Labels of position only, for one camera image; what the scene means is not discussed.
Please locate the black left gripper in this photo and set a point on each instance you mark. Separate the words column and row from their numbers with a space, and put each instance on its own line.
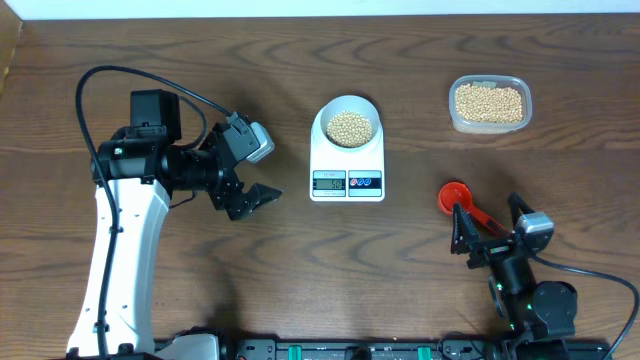
column 223, row 195

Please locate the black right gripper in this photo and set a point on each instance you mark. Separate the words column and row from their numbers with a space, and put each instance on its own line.
column 471, row 237

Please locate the red measuring scoop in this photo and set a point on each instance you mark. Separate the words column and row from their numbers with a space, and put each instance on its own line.
column 458, row 193

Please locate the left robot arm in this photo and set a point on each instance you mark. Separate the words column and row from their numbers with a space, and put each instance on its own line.
column 137, row 172

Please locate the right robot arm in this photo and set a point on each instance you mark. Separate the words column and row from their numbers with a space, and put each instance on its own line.
column 541, row 314

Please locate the white digital kitchen scale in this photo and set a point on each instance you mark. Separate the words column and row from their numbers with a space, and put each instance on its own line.
column 340, row 175

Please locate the soybeans in bowl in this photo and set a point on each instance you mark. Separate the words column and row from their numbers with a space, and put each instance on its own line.
column 349, row 129

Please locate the grey round bowl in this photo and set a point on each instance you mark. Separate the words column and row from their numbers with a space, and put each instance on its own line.
column 355, row 104

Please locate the pile of soybeans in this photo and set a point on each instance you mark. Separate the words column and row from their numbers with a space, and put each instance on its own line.
column 488, row 105

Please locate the clear plastic container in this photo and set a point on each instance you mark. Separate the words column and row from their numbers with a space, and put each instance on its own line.
column 491, row 81

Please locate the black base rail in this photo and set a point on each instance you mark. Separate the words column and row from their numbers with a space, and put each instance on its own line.
column 448, row 348

